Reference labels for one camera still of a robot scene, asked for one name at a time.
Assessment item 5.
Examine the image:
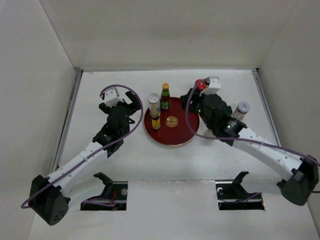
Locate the small yellow-label brown bottle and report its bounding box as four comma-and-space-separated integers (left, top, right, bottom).
151, 111, 161, 130

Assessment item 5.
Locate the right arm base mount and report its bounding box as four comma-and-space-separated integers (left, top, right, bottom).
215, 171, 265, 211

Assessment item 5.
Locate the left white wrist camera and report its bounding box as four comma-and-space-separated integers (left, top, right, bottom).
100, 87, 124, 107

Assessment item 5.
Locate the aluminium table rail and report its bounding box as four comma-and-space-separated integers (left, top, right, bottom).
251, 67, 291, 174
50, 67, 84, 172

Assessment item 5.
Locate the green red sauce bottle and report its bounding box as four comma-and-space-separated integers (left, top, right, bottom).
160, 82, 171, 110

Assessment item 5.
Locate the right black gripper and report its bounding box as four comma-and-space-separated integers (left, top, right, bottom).
180, 87, 215, 129

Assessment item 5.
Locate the left aluminium table rail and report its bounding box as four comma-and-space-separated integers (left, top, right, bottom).
50, 67, 84, 172

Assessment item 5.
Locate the grey-cap white shaker bottle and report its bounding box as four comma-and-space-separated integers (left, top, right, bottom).
204, 129, 215, 140

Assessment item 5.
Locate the silver-lid white spice jar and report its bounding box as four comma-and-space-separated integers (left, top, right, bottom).
148, 93, 161, 117

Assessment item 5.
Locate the red-lid dark sauce jar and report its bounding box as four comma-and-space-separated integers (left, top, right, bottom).
194, 79, 207, 91

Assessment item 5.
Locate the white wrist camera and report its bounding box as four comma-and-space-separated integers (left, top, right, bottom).
100, 87, 124, 107
200, 76, 221, 95

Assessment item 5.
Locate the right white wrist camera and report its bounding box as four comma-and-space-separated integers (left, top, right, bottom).
200, 76, 221, 95

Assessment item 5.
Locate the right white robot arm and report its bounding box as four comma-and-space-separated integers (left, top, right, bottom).
180, 89, 320, 206

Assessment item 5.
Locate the right aluminium table rail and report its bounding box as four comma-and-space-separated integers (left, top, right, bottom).
251, 67, 291, 174

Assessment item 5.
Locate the red round tray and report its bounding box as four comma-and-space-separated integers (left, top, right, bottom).
143, 97, 195, 146

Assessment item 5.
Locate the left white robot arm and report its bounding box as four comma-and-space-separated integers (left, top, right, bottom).
22, 87, 144, 226

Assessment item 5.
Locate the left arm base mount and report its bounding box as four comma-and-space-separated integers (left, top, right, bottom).
80, 172, 129, 211

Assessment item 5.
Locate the white-lid red-label jar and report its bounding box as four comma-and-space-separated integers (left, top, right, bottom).
232, 101, 251, 121

